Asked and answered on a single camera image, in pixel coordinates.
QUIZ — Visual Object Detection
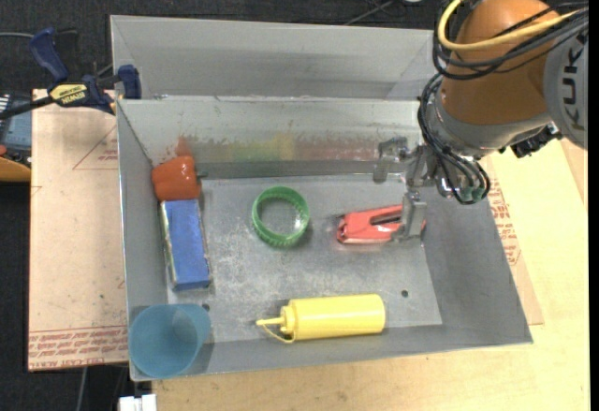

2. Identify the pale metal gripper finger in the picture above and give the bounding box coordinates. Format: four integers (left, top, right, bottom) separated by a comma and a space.
413, 198, 429, 241
399, 193, 416, 242

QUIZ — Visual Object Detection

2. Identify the red stapler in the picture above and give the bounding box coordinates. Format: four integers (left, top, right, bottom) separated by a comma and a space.
335, 204, 428, 248

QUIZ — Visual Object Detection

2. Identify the yellow squeeze bottle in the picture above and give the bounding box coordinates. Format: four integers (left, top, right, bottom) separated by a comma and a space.
255, 292, 387, 345

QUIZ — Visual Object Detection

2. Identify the grey metal bin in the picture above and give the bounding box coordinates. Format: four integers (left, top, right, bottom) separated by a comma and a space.
110, 14, 534, 383

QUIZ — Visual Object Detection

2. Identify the blue sponge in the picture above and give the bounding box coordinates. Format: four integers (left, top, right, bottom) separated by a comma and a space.
159, 198, 212, 292

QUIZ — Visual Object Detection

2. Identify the orange toy bell pepper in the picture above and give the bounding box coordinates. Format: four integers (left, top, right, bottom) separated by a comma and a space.
151, 154, 203, 203

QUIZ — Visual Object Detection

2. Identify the blue plastic cup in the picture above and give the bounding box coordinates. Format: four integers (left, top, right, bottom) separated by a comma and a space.
127, 302, 213, 379

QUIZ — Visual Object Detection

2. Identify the black cylinder on white bracket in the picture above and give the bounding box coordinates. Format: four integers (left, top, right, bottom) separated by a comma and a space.
509, 123, 562, 160

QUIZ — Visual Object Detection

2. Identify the green ring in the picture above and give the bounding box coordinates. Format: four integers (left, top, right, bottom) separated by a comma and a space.
251, 184, 311, 250

